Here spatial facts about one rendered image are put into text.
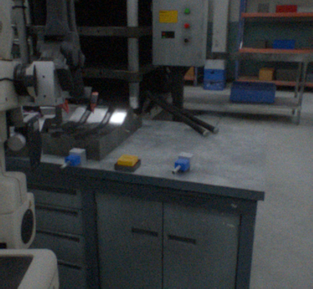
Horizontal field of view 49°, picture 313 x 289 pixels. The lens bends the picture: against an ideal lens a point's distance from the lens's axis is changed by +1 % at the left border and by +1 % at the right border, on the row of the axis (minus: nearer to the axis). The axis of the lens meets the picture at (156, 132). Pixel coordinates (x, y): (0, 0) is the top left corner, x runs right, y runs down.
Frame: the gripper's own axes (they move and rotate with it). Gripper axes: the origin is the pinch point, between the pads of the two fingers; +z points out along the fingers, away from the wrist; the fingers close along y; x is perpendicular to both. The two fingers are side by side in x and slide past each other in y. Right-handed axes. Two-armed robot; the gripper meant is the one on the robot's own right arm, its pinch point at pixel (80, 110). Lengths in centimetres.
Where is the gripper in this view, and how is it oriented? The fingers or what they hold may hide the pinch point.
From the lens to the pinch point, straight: 136.1
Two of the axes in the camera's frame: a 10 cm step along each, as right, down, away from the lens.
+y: -10.0, 0.0, 0.0
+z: 0.0, 7.1, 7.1
